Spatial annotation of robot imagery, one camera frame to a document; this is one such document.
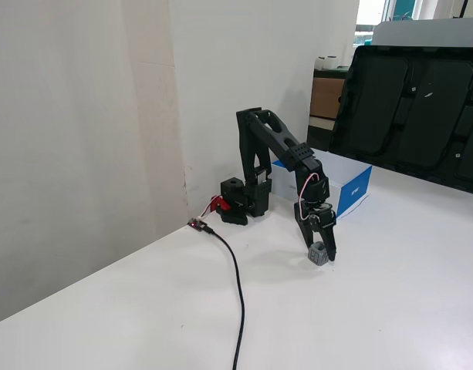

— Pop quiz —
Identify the black plastic tray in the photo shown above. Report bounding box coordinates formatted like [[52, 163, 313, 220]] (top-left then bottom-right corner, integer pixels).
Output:
[[327, 45, 473, 196]]

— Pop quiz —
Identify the blue and white cardboard box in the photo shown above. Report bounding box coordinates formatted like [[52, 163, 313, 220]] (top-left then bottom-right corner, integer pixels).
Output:
[[270, 148, 373, 221]]

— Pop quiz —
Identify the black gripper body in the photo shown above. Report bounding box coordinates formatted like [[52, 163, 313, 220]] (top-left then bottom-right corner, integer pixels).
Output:
[[299, 198, 338, 233]]

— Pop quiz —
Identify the red clamp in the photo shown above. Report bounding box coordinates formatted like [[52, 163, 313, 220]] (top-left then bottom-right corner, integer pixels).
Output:
[[208, 195, 233, 214]]

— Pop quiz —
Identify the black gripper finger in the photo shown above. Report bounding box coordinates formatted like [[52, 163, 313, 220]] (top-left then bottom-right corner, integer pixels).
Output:
[[293, 200, 316, 254], [320, 227, 338, 265]]

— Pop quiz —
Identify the black power cable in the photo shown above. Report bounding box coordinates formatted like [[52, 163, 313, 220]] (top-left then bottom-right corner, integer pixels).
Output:
[[202, 224, 246, 370]]

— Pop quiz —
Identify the white red board wire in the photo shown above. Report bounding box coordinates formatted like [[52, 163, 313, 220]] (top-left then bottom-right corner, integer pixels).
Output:
[[197, 200, 218, 221]]

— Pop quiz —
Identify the gray curved panel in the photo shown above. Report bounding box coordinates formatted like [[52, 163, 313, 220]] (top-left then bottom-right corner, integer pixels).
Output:
[[372, 17, 473, 49]]

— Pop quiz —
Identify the white red servo cable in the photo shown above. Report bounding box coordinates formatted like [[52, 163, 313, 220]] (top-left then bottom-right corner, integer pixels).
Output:
[[296, 172, 321, 211]]

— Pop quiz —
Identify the gray 3D printed block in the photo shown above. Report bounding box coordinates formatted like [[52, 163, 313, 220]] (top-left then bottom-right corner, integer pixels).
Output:
[[308, 240, 331, 267]]

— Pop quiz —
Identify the brown cardboard box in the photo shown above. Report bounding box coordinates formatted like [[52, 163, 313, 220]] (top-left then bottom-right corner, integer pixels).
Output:
[[309, 76, 346, 121]]

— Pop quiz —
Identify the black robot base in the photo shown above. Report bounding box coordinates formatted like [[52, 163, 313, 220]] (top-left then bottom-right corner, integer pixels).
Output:
[[219, 169, 274, 227]]

